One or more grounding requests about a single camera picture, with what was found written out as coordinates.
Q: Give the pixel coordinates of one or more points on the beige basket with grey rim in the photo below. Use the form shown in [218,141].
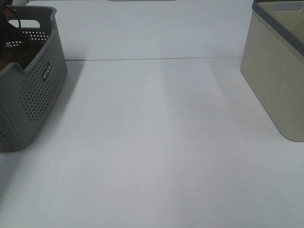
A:
[273,62]

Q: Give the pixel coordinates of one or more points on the brown towel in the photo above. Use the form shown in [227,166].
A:
[22,55]

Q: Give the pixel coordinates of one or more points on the grey perforated plastic basket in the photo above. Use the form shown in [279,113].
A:
[27,96]

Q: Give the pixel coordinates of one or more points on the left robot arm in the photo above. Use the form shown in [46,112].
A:
[8,32]

